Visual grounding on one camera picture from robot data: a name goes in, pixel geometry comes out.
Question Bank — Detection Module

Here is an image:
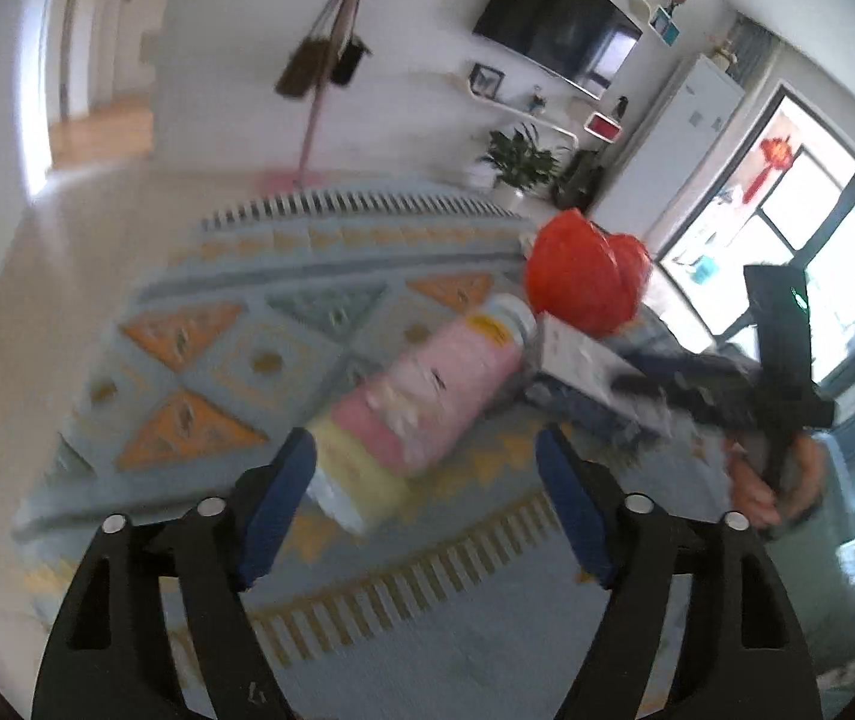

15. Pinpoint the small black bag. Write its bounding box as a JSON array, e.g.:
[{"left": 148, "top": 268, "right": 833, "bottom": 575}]
[{"left": 331, "top": 34, "right": 372, "bottom": 86}]

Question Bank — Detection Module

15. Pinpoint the potted green plant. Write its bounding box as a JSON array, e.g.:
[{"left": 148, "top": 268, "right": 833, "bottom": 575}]
[{"left": 478, "top": 124, "right": 562, "bottom": 212}]

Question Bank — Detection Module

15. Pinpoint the glass sliding door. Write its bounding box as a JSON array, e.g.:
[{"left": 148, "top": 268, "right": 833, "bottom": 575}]
[{"left": 654, "top": 84, "right": 855, "bottom": 402}]

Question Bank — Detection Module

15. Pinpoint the pink and yellow bottle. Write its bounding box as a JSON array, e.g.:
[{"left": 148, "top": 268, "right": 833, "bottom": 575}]
[{"left": 304, "top": 292, "right": 539, "bottom": 535}]

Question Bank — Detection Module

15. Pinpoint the red knot decoration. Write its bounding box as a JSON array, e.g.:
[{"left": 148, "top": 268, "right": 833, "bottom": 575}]
[{"left": 742, "top": 135, "right": 797, "bottom": 205}]

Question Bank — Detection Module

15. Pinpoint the red oval box shelf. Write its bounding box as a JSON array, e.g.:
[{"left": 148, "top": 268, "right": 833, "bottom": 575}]
[{"left": 581, "top": 111, "right": 621, "bottom": 145}]

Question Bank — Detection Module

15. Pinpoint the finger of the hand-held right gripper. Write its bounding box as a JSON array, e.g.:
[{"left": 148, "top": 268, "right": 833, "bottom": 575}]
[{"left": 611, "top": 366, "right": 773, "bottom": 427}]

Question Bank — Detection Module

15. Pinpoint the pink wooden coat rack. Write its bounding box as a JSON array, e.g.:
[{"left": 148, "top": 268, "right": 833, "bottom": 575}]
[{"left": 266, "top": 0, "right": 387, "bottom": 192}]

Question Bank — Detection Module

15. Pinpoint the brown tote bag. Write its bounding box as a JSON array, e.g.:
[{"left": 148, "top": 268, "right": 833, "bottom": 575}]
[{"left": 275, "top": 0, "right": 338, "bottom": 100}]

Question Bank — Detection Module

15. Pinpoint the patterned grey rug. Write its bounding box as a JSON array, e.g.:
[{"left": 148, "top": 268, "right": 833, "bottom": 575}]
[{"left": 11, "top": 180, "right": 728, "bottom": 720}]

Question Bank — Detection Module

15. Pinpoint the black picture frame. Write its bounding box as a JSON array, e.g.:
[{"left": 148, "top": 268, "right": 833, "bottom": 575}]
[{"left": 470, "top": 64, "right": 505, "bottom": 101}]

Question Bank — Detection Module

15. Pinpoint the low white wall shelf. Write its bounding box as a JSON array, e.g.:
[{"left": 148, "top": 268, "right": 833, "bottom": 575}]
[{"left": 451, "top": 71, "right": 578, "bottom": 147}]

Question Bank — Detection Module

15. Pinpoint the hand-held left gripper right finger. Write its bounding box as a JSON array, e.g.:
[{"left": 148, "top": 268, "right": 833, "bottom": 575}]
[{"left": 534, "top": 424, "right": 824, "bottom": 720}]

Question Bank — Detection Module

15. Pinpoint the blue and white carton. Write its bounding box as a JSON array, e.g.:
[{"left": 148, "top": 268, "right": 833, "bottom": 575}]
[{"left": 528, "top": 313, "right": 743, "bottom": 452}]

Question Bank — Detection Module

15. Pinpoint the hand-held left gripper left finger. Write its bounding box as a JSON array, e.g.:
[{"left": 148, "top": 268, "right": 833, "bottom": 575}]
[{"left": 31, "top": 426, "right": 319, "bottom": 720}]

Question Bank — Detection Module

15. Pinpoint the black flat television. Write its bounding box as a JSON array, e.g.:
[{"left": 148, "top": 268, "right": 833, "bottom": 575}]
[{"left": 472, "top": 0, "right": 643, "bottom": 100}]

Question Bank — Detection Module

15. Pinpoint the person's right hand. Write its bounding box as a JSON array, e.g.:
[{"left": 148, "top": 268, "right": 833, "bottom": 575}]
[{"left": 725, "top": 431, "right": 827, "bottom": 535}]

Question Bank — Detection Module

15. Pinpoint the grey curtain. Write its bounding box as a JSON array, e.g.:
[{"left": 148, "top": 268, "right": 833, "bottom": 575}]
[{"left": 727, "top": 13, "right": 782, "bottom": 91}]

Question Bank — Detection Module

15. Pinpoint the white standing air conditioner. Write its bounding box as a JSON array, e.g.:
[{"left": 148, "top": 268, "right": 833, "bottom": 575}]
[{"left": 596, "top": 52, "right": 748, "bottom": 245}]

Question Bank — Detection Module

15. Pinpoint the black guitar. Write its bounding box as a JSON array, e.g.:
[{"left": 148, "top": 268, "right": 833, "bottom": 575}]
[{"left": 551, "top": 94, "right": 631, "bottom": 212}]

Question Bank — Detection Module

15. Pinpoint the white hallway door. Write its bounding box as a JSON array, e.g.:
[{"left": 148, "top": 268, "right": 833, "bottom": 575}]
[{"left": 59, "top": 0, "right": 147, "bottom": 113}]

